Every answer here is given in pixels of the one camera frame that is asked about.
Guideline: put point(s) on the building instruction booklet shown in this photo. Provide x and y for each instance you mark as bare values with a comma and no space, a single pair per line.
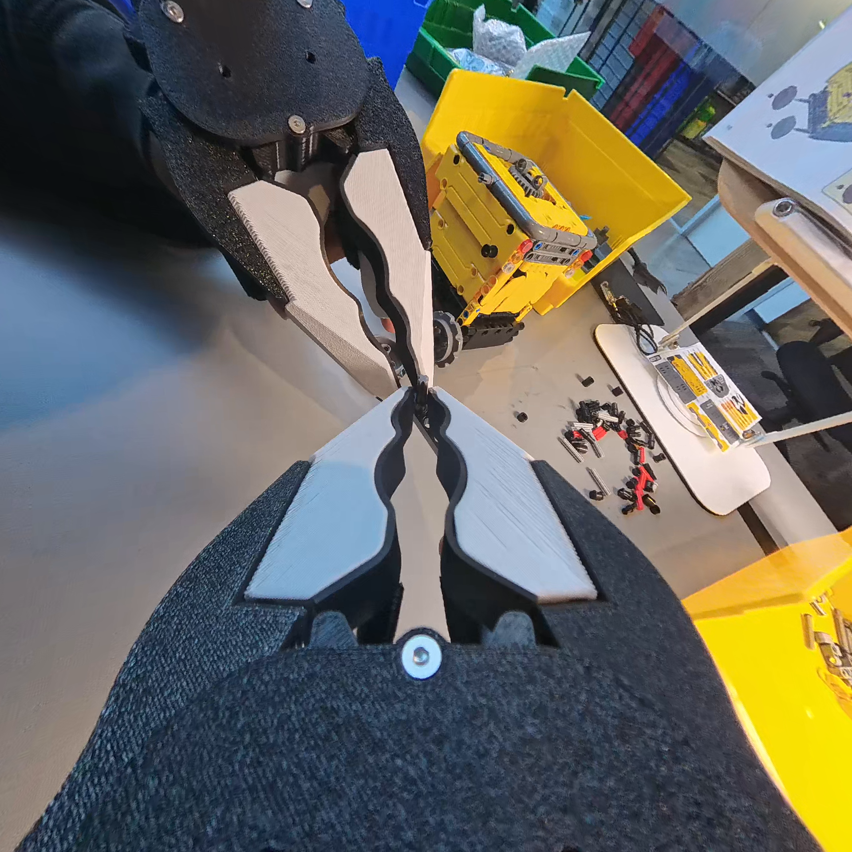
786,107

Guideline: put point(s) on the yellow toy brick vehicle model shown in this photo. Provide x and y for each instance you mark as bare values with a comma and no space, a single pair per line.
506,240

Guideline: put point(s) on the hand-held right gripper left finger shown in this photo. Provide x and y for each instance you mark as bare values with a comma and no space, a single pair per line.
320,533

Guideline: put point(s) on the pile of black brick parts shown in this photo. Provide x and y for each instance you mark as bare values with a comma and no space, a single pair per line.
613,439

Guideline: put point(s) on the black office chair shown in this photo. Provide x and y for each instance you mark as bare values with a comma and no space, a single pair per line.
819,386

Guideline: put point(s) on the pile of assorted brick beams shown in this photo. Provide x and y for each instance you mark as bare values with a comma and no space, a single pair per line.
832,639

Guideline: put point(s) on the rack of coloured bins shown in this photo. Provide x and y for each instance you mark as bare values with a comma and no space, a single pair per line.
666,80

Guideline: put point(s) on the dark wooden post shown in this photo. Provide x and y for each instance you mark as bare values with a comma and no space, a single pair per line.
726,293

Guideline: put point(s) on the person's left forearm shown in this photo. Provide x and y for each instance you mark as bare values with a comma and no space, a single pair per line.
67,93

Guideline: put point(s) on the grey desk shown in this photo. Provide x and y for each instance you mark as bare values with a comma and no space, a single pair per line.
133,506

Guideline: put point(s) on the thin black holed brick beam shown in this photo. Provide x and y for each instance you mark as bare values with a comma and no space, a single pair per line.
425,396

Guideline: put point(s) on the blue storage bin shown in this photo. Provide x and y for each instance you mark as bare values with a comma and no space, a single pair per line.
386,33

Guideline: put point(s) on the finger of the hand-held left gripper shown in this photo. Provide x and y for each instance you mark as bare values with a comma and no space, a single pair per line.
286,233
393,213

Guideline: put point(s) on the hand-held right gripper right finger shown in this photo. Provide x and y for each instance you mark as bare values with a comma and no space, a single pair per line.
519,533

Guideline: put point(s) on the yellow printed sticker sheet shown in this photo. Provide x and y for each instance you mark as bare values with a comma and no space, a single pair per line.
706,393

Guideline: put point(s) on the yellow storage bin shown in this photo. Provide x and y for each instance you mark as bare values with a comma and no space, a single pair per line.
613,173
772,719

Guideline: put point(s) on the green storage bin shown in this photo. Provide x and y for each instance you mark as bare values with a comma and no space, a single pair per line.
439,47

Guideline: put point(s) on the white plastic bag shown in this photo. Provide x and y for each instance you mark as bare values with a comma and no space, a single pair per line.
519,40

